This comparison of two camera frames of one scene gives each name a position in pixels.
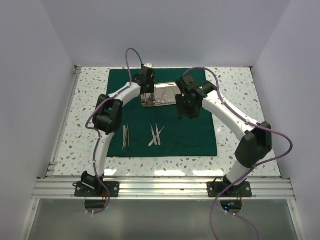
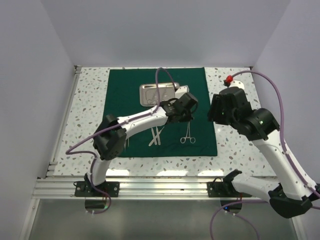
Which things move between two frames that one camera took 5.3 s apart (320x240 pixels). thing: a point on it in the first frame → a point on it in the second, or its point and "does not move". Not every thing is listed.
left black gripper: x=151 y=89 → x=187 y=118
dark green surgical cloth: x=158 y=131 does not move
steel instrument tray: x=164 y=94 does not move
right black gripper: x=182 y=111 → x=213 y=113
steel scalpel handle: x=154 y=135 does not move
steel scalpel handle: x=158 y=137 does not move
